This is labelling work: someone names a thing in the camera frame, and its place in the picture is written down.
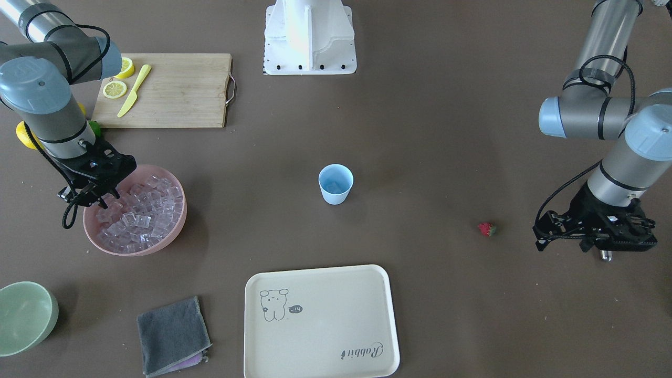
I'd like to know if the pink bowl of ice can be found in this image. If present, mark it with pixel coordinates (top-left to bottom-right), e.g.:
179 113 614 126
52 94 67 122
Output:
82 165 187 256

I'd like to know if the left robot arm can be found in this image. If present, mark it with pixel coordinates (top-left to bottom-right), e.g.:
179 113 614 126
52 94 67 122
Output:
532 1 671 261

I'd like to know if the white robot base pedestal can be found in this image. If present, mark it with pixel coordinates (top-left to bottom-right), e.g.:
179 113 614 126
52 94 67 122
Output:
262 1 357 75

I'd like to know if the red strawberry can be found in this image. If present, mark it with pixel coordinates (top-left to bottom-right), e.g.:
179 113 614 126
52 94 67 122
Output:
478 221 497 237

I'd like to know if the green lime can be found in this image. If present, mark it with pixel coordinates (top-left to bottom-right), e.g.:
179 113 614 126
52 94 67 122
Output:
88 120 102 138

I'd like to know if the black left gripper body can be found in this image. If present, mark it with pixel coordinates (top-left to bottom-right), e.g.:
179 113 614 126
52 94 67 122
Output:
533 184 658 252

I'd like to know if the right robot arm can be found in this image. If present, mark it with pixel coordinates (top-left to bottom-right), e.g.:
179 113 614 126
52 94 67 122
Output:
1 1 137 207

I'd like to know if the whole yellow lemon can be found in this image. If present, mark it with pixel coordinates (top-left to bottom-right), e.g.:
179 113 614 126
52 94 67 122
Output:
15 121 37 150

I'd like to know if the mint green bowl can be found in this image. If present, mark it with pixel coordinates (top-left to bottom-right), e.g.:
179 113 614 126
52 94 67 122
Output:
1 281 59 357

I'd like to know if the lemon slice lower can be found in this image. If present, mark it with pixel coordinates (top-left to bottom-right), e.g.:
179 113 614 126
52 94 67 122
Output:
101 80 128 100

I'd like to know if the lemon slice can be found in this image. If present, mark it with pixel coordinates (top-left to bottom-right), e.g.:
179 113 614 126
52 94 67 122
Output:
101 80 128 100
115 57 135 79

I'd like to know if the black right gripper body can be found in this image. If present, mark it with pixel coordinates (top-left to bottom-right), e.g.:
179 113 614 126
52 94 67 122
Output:
58 138 137 206

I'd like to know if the wooden cutting board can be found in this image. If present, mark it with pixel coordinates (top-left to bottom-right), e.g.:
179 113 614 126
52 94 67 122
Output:
91 52 235 129

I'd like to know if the light blue cup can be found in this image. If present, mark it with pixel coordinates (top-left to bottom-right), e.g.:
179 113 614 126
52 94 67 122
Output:
318 164 354 205

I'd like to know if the yellow plastic knife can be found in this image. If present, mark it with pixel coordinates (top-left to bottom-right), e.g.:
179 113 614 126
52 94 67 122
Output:
116 64 152 118

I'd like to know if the steel muddler black tip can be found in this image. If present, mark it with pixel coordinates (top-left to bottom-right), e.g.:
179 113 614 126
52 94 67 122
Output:
600 250 614 261

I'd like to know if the cream rabbit tray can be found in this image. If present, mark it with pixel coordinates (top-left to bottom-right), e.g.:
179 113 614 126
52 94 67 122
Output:
243 264 401 377

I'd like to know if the lemon slice upper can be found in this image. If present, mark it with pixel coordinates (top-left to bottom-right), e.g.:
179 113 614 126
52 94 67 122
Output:
115 57 135 79

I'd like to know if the grey folded cloth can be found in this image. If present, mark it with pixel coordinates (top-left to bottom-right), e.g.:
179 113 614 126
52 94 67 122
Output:
136 296 212 377

